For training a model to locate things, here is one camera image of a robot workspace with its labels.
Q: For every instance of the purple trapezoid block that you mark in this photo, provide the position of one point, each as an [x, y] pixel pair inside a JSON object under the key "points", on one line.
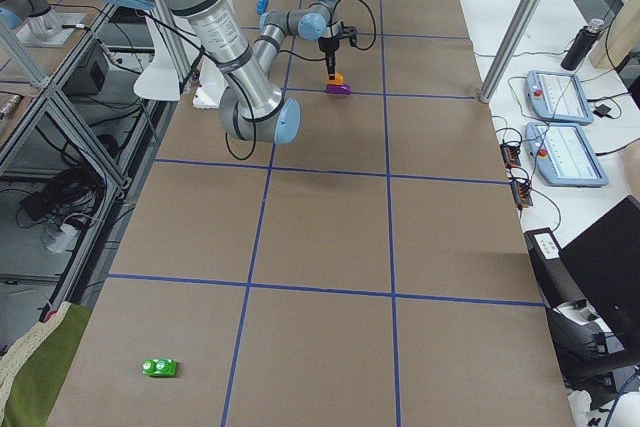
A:
{"points": [[338, 89]]}

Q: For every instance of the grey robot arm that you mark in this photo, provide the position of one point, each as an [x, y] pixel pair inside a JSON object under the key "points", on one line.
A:
{"points": [[15, 12], [252, 107]]}

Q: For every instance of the far blue teach pendant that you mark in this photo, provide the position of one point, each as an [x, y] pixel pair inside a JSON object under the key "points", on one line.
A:
{"points": [[557, 97]]}

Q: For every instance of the green cloth with fringe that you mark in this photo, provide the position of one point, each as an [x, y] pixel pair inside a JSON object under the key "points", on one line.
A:
{"points": [[36, 366]]}

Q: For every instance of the black water bottle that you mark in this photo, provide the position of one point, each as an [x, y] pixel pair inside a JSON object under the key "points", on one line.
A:
{"points": [[582, 44]]}

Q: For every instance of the near blue teach pendant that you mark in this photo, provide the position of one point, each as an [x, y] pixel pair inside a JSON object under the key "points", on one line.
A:
{"points": [[562, 155]]}

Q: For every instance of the orange trapezoid block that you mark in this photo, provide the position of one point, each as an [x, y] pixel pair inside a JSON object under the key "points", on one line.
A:
{"points": [[335, 80]]}

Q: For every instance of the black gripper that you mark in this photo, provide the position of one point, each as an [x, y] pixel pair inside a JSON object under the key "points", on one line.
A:
{"points": [[329, 46]]}

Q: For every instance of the black laptop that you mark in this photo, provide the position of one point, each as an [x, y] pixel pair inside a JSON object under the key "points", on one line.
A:
{"points": [[603, 261]]}

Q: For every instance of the orange black connector strip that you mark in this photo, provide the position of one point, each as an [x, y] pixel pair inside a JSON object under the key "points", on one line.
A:
{"points": [[519, 179]]}

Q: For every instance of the green block pair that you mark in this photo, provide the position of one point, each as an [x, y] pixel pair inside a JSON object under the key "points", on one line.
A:
{"points": [[159, 367]]}

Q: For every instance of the blue teach pendant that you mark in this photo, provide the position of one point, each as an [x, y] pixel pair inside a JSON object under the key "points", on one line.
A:
{"points": [[557, 97], [562, 155]]}

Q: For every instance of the aluminium side frame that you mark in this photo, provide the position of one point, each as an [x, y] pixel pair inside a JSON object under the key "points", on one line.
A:
{"points": [[76, 147]]}

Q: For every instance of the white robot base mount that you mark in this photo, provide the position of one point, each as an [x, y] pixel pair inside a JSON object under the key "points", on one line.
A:
{"points": [[174, 69]]}

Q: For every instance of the aluminium frame post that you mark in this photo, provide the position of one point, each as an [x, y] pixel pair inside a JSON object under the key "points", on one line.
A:
{"points": [[514, 33]]}

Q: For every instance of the long blue studded block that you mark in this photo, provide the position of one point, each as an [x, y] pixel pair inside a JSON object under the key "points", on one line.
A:
{"points": [[261, 7]]}

